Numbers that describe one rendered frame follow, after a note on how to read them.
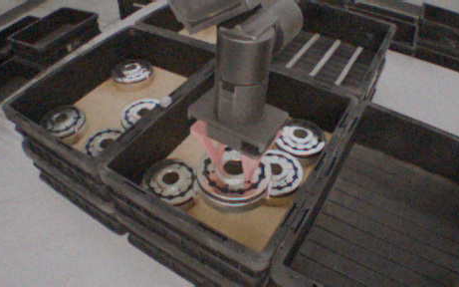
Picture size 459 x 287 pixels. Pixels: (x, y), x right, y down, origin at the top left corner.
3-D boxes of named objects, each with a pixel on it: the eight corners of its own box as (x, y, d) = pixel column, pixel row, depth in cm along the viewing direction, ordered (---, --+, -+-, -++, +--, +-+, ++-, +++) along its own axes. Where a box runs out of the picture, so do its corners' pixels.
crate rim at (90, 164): (96, 177, 55) (92, 167, 53) (2, 116, 66) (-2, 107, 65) (228, 61, 79) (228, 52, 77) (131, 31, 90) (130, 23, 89)
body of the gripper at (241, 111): (216, 95, 46) (218, 44, 41) (288, 126, 42) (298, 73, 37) (186, 122, 42) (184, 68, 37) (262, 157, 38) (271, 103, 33)
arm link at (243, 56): (205, 21, 32) (261, 37, 30) (240, -1, 37) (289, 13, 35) (204, 83, 37) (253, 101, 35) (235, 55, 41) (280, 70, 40)
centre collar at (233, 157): (240, 189, 46) (240, 186, 45) (208, 172, 48) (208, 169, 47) (259, 166, 49) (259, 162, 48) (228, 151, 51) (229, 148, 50)
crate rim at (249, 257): (263, 275, 44) (265, 267, 42) (96, 177, 55) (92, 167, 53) (357, 107, 68) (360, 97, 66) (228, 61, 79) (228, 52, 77)
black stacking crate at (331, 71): (346, 141, 75) (359, 99, 67) (229, 95, 86) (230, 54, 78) (385, 61, 98) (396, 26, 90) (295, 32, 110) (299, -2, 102)
